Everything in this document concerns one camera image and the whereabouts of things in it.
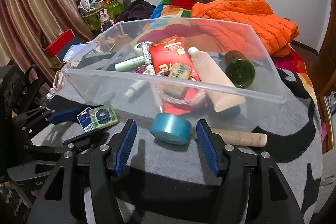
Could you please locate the clear plastic bin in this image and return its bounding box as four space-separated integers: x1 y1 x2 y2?
62 18 286 121

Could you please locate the blue white notebook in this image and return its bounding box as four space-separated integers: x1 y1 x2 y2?
63 43 87 62

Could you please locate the green flower tin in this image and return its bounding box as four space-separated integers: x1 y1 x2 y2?
89 104 118 130

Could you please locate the beige tube with white cap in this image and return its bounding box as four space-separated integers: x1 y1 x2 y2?
187 47 246 113

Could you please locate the dark purple clothing pile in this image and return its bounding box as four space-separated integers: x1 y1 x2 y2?
116 0 156 23

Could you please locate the blue staples box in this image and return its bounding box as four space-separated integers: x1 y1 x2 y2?
77 107 95 133

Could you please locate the orange puffer jacket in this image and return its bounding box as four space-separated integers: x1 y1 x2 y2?
191 0 299 57

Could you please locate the striped brown curtain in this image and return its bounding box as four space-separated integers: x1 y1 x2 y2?
1 0 93 82

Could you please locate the white cream tube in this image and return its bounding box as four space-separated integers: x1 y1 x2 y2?
125 80 147 98

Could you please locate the pink white braided rope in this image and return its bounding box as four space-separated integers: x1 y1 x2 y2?
154 69 208 109

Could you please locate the colourful patchwork blanket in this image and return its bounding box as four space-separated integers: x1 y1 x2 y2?
151 0 317 100

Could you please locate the pale green tube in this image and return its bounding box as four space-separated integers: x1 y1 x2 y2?
114 56 145 72

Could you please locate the red box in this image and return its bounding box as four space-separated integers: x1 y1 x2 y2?
44 29 75 57

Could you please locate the pink bunny doll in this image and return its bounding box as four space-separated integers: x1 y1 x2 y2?
100 9 114 32

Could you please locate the green pump bottle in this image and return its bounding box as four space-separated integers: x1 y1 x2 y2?
224 51 255 89

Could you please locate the red snack packet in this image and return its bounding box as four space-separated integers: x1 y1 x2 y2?
149 36 207 115

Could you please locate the green storage basket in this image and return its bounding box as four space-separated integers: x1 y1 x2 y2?
81 0 127 32

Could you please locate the white tape roll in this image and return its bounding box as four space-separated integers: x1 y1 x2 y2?
134 41 152 57

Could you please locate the beige cylinder with red band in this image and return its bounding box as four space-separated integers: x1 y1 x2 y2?
211 127 268 147

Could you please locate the wooden block stamp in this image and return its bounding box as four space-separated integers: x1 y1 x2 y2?
162 63 192 99

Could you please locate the blue tape roll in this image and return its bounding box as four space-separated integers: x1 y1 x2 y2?
150 113 191 145

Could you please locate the grey and black blanket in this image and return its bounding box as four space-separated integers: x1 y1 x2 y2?
28 69 322 223

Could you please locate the pink slipper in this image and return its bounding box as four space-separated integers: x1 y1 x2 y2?
320 122 327 143

